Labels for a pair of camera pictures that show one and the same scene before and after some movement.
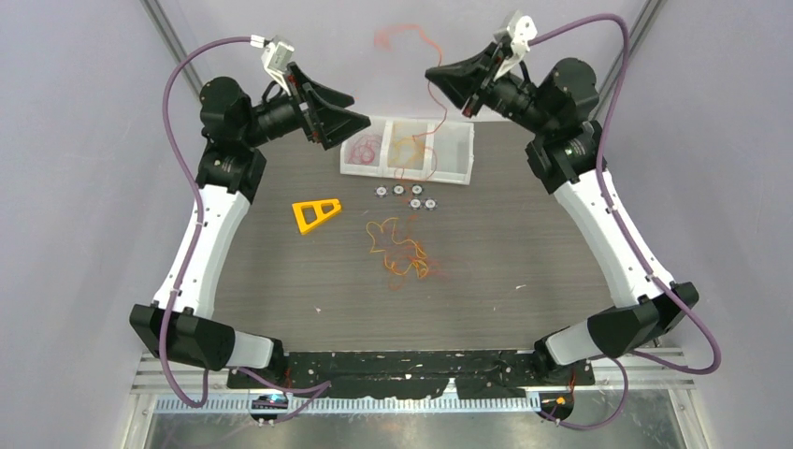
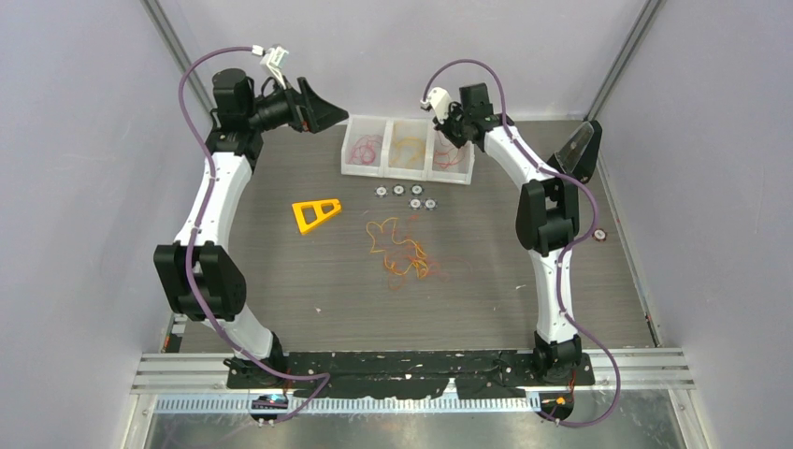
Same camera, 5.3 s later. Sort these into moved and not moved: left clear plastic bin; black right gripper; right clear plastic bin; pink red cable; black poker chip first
Moved: black right gripper
Not moved: pink red cable; black poker chip first; right clear plastic bin; left clear plastic bin
